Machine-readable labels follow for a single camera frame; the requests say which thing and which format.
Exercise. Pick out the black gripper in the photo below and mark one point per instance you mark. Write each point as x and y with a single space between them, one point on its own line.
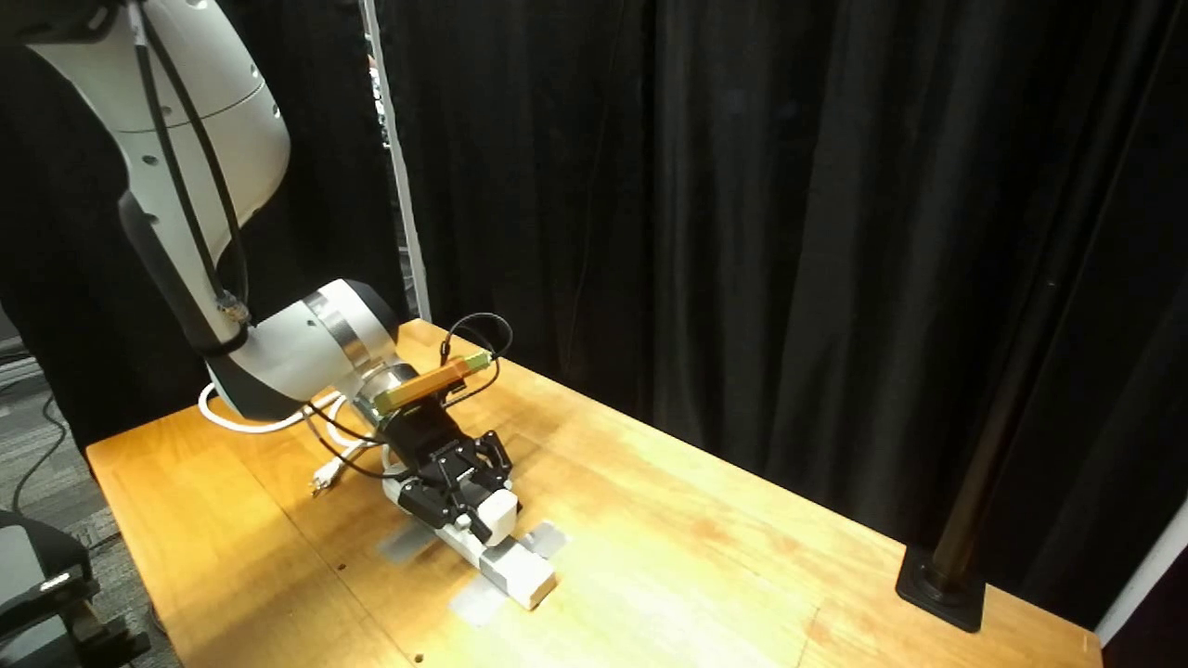
436 470

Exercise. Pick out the white charger head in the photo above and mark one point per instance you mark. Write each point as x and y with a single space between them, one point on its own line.
497 518

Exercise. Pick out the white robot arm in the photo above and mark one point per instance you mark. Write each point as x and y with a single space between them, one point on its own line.
206 148

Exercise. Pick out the white power strip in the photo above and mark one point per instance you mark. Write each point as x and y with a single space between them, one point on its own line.
447 515

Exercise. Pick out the black curtain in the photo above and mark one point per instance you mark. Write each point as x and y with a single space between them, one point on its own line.
807 236

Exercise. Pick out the black stand pole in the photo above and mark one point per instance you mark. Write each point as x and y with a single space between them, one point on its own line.
950 574

